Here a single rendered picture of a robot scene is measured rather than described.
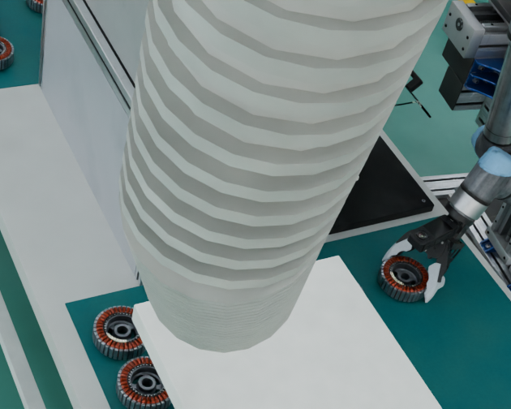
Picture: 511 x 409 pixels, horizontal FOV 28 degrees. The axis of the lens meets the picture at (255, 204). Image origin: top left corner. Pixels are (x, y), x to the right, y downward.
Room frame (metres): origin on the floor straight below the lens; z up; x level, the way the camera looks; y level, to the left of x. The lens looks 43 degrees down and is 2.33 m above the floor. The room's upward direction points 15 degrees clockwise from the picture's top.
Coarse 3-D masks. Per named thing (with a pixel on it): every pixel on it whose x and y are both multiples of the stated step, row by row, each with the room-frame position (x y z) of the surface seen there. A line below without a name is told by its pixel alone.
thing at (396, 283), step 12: (384, 264) 1.59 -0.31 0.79; (396, 264) 1.61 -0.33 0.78; (408, 264) 1.62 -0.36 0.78; (420, 264) 1.63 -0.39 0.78; (384, 276) 1.56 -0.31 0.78; (396, 276) 1.59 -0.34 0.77; (408, 276) 1.59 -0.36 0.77; (420, 276) 1.59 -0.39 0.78; (384, 288) 1.54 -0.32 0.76; (396, 288) 1.53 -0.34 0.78; (408, 288) 1.54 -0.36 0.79; (420, 288) 1.55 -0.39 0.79; (408, 300) 1.53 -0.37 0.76
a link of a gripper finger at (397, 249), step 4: (404, 240) 1.64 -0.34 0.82; (396, 244) 1.64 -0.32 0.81; (400, 244) 1.64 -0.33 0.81; (404, 244) 1.64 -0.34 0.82; (408, 244) 1.63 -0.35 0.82; (392, 248) 1.64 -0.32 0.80; (396, 248) 1.63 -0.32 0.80; (400, 248) 1.63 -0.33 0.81; (404, 248) 1.63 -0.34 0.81; (408, 248) 1.63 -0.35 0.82; (412, 248) 1.63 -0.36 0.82; (388, 252) 1.64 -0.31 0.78; (392, 252) 1.63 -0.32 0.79; (396, 252) 1.63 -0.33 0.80; (400, 252) 1.63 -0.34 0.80; (384, 256) 1.63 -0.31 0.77; (388, 256) 1.63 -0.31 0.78
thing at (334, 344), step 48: (336, 288) 1.08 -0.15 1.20; (144, 336) 0.91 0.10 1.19; (288, 336) 0.97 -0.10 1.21; (336, 336) 0.99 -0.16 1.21; (384, 336) 1.01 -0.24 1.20; (192, 384) 0.84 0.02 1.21; (240, 384) 0.86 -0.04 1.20; (288, 384) 0.88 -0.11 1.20; (336, 384) 0.90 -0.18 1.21; (384, 384) 0.93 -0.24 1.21
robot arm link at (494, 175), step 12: (492, 156) 1.71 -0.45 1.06; (504, 156) 1.71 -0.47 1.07; (480, 168) 1.70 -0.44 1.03; (492, 168) 1.69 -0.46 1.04; (504, 168) 1.69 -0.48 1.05; (468, 180) 1.69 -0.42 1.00; (480, 180) 1.68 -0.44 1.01; (492, 180) 1.68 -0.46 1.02; (504, 180) 1.68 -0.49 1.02; (468, 192) 1.67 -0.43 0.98; (480, 192) 1.66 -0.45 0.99; (492, 192) 1.67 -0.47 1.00; (504, 192) 1.69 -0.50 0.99
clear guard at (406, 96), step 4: (404, 88) 1.85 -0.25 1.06; (408, 88) 1.86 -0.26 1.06; (404, 92) 1.84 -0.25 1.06; (408, 92) 1.85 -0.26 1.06; (400, 96) 1.82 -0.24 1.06; (404, 96) 1.83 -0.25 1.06; (408, 96) 1.83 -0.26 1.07; (412, 96) 1.83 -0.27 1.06; (400, 100) 1.81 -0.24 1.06; (404, 100) 1.81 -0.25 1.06; (408, 100) 1.82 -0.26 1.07; (412, 100) 1.82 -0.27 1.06; (416, 100) 1.82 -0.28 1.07; (396, 104) 1.79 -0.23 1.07; (400, 104) 1.80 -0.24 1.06; (404, 104) 1.80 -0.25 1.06; (420, 104) 1.83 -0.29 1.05; (424, 108) 1.84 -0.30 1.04; (428, 116) 1.85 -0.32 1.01
